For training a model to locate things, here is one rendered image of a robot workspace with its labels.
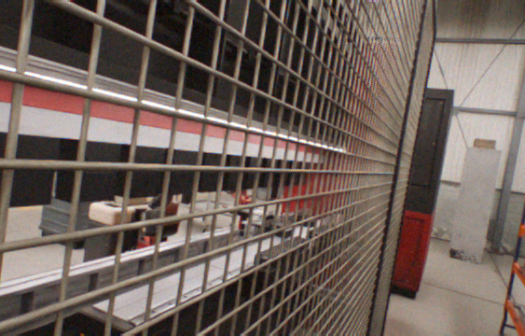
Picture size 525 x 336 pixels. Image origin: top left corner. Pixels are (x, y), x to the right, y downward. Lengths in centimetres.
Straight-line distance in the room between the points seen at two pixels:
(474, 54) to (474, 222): 382
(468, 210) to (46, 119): 707
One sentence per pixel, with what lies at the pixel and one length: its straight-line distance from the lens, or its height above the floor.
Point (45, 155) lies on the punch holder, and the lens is 104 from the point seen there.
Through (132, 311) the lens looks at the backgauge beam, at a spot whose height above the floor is 98.
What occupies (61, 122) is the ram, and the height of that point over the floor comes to 137.
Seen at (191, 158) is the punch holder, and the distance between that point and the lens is 147.
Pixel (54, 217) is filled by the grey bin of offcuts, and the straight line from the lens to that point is 484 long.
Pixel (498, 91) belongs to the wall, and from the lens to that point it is 954.
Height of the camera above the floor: 139
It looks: 3 degrees down
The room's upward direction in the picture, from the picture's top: 9 degrees clockwise
